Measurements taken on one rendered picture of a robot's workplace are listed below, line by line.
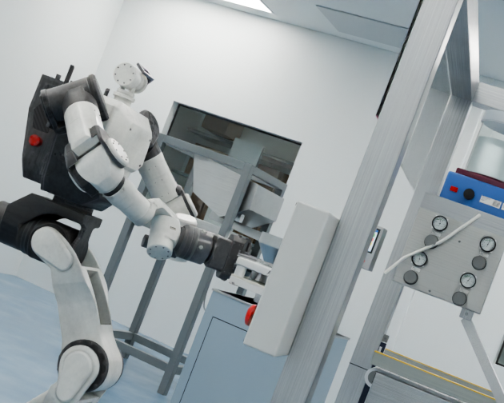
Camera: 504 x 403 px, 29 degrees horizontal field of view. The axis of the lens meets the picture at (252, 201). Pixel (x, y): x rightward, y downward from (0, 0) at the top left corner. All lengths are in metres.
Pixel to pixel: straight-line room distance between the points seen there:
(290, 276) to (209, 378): 3.54
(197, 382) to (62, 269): 2.57
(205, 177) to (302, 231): 4.58
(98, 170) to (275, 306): 0.83
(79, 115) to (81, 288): 0.51
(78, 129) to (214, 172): 3.83
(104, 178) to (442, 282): 0.84
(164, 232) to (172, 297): 5.90
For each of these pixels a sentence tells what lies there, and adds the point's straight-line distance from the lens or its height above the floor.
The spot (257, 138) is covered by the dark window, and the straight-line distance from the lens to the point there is 8.41.
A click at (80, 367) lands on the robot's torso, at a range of 2.67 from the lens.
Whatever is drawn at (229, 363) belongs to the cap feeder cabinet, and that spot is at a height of 0.44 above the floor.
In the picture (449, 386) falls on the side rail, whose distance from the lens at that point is 2.42.
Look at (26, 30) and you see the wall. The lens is 8.38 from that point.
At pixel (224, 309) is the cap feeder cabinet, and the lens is 5.16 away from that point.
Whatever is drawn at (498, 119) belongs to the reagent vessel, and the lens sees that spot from 2.52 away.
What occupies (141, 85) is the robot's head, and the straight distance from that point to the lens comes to 2.83.
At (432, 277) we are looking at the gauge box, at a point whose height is 1.14.
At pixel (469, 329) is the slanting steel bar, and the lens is 2.42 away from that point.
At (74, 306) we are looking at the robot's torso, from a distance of 2.73.
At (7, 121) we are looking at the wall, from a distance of 8.47.
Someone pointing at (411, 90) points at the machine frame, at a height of 1.41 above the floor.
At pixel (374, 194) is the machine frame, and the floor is 1.22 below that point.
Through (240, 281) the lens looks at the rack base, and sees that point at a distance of 2.52.
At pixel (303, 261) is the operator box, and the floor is 1.06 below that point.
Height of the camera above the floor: 1.06
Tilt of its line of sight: 2 degrees up
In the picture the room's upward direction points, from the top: 21 degrees clockwise
